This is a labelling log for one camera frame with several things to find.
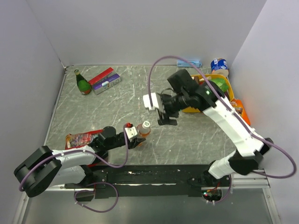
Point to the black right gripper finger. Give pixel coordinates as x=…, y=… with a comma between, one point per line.
x=162, y=118
x=172, y=120

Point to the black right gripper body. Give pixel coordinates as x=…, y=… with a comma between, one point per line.
x=172, y=105

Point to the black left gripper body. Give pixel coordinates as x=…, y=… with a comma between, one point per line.
x=120, y=140

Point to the orange tea bottle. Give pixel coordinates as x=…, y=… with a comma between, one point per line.
x=142, y=132

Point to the white bottle cap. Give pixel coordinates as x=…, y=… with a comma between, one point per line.
x=146, y=124

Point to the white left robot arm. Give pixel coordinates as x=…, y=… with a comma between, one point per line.
x=45, y=167

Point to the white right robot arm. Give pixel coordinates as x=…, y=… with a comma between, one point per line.
x=208, y=98

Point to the green glass bottle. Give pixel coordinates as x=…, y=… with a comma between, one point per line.
x=82, y=84

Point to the yellow plastic basket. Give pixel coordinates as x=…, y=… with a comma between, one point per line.
x=229, y=93

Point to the red snack bag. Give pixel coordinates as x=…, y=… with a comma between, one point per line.
x=80, y=139

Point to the blue tissue pack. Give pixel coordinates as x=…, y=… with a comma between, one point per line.
x=182, y=63

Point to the green cabbage toy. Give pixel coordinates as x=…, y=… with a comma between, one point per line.
x=221, y=83

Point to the purple silver box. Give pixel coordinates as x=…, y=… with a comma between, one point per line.
x=106, y=84

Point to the blue white can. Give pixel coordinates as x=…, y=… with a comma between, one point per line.
x=220, y=66

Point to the orange razor package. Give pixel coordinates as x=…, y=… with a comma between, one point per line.
x=238, y=106

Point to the red flat box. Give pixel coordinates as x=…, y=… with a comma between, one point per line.
x=102, y=76

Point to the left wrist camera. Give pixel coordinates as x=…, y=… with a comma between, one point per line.
x=131, y=131

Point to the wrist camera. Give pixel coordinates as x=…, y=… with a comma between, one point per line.
x=153, y=102
x=131, y=131

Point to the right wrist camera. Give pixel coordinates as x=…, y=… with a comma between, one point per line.
x=153, y=102

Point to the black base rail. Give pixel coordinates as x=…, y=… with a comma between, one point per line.
x=149, y=180

